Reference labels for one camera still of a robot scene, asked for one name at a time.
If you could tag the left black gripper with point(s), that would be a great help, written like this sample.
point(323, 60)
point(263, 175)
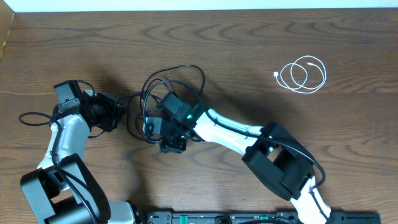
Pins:
point(117, 109)

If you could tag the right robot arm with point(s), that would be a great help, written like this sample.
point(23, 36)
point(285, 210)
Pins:
point(270, 152)

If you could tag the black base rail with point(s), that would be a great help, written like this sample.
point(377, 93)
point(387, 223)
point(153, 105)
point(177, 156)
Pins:
point(163, 217)

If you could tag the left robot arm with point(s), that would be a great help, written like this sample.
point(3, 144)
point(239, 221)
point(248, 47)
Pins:
point(62, 189)

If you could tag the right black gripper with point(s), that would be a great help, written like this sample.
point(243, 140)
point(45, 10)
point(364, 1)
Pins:
point(169, 144)

